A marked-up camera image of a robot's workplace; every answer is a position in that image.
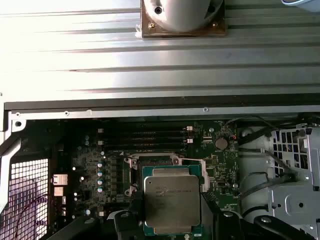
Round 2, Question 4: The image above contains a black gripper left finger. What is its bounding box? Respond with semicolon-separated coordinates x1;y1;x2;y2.
46;191;146;240

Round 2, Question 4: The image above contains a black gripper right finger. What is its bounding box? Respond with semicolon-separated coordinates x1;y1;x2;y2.
200;192;316;240

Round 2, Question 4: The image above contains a metal socket cover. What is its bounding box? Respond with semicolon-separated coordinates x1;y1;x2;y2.
179;156;210;194

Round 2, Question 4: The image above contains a black PC case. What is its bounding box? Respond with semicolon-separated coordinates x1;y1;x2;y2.
0;96;320;240

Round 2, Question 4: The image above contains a round coin battery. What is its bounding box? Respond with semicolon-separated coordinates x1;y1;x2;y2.
214;136;229;151

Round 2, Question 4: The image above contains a CPU socket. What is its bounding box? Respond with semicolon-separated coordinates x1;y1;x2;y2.
123;153;187;198

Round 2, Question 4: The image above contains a silver metal drive cage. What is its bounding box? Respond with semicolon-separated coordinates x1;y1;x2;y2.
267;126;320;240

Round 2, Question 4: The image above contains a silver green CPU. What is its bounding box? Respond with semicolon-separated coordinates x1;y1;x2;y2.
141;164;204;237

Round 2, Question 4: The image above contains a green motherboard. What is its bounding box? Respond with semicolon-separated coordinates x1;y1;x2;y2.
69;119;241;240

